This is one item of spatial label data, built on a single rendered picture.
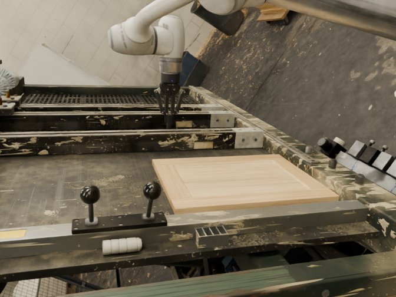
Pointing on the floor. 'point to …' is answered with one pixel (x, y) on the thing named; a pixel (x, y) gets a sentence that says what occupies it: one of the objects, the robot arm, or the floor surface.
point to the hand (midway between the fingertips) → (169, 122)
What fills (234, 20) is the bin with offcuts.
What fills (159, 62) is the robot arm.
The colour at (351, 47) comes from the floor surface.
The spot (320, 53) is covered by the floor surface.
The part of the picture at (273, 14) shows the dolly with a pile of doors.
